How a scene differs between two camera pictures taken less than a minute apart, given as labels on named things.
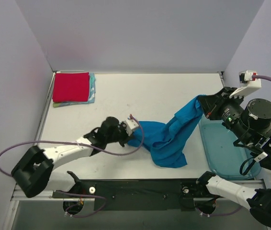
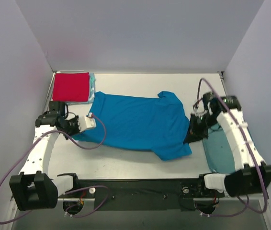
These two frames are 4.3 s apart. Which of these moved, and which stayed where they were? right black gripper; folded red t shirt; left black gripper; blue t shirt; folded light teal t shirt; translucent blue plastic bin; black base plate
Moved: left black gripper; right black gripper; blue t shirt
Stayed: black base plate; folded red t shirt; translucent blue plastic bin; folded light teal t shirt
